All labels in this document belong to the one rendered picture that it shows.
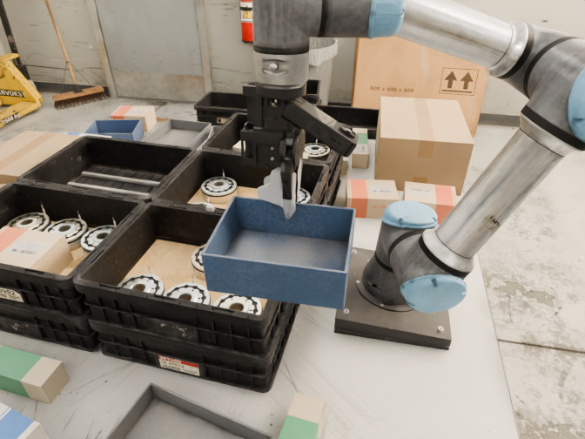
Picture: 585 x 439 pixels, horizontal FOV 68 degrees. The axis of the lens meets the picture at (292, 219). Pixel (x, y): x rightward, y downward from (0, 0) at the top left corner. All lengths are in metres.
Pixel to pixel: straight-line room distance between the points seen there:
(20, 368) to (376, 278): 0.79
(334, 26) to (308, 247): 0.33
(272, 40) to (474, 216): 0.47
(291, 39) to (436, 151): 1.02
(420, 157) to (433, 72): 2.31
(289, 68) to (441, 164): 1.04
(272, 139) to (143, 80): 4.01
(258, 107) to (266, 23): 0.11
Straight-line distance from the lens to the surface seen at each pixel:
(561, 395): 2.08
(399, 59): 3.78
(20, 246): 1.15
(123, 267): 1.07
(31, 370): 1.07
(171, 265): 1.08
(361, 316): 1.05
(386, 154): 1.53
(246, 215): 0.73
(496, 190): 0.82
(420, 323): 1.07
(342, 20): 0.60
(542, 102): 0.80
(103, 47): 4.69
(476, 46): 0.82
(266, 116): 0.64
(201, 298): 0.94
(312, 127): 0.62
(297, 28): 0.59
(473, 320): 1.18
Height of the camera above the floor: 1.51
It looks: 35 degrees down
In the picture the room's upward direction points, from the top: straight up
